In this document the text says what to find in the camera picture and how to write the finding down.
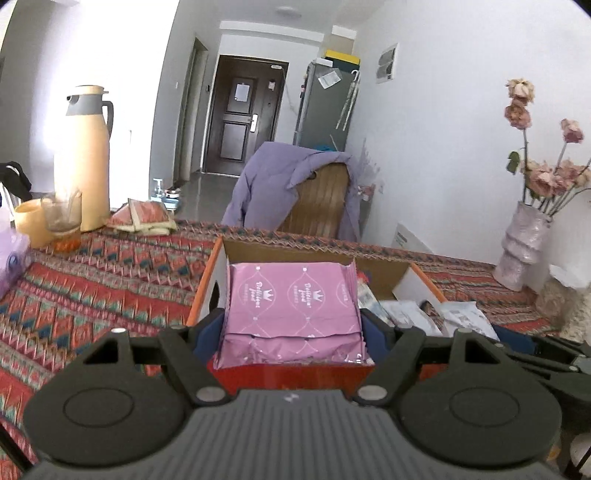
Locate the grey refrigerator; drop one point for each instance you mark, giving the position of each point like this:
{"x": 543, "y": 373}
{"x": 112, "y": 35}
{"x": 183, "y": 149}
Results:
{"x": 326, "y": 105}

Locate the textured pink vase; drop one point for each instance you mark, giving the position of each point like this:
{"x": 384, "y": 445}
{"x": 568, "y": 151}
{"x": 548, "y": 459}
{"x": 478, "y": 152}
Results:
{"x": 522, "y": 246}

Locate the orange cardboard box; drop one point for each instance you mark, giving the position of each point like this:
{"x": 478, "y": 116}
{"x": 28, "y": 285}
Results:
{"x": 388, "y": 278}

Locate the wall electrical panel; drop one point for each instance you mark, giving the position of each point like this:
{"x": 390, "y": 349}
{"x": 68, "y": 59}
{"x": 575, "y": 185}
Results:
{"x": 387, "y": 64}

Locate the wooden chair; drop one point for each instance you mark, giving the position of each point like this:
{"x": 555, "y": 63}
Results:
{"x": 320, "y": 204}

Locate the dark entrance door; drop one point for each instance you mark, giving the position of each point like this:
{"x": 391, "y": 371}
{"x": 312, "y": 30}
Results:
{"x": 245, "y": 106}

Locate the white printed snack packet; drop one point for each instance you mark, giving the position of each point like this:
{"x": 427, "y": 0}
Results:
{"x": 465, "y": 315}

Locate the purple jacket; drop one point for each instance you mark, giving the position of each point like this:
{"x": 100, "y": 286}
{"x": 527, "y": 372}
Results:
{"x": 266, "y": 191}

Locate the yellow box on fridge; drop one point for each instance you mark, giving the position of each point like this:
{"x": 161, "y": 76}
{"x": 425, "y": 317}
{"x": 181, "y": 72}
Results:
{"x": 342, "y": 61}

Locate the yellow thermos jug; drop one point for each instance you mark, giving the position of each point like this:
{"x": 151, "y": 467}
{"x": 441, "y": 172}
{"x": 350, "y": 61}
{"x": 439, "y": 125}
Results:
{"x": 81, "y": 159}

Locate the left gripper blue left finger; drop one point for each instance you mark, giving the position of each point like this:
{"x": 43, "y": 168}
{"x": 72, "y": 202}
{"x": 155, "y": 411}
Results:
{"x": 186, "y": 353}

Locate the red white snack packet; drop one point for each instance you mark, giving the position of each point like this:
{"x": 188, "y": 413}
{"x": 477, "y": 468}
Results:
{"x": 403, "y": 314}

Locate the glass cup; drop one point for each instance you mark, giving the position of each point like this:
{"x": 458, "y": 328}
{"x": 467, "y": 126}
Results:
{"x": 63, "y": 218}

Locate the patterned red tablecloth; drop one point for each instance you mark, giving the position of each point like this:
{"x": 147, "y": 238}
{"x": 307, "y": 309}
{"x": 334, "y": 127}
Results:
{"x": 64, "y": 302}

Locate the pink snack package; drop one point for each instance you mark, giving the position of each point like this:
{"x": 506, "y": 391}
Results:
{"x": 291, "y": 313}

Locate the folded red cloth pads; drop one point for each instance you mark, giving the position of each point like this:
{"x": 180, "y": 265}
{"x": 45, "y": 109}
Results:
{"x": 142, "y": 218}

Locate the beige patterned jar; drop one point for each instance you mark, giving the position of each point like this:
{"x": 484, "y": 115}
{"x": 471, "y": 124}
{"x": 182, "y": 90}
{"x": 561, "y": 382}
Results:
{"x": 565, "y": 301}

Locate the yellow round container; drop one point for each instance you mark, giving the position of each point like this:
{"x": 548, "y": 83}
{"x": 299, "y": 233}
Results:
{"x": 30, "y": 220}

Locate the purple tissue pack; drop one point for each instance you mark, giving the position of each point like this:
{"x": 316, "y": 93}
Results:
{"x": 15, "y": 257}

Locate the dried pink flowers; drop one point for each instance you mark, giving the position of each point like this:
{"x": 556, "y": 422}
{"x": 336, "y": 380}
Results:
{"x": 552, "y": 168}

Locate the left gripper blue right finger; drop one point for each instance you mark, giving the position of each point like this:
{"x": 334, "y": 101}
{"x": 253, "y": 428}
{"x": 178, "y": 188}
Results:
{"x": 395, "y": 352}

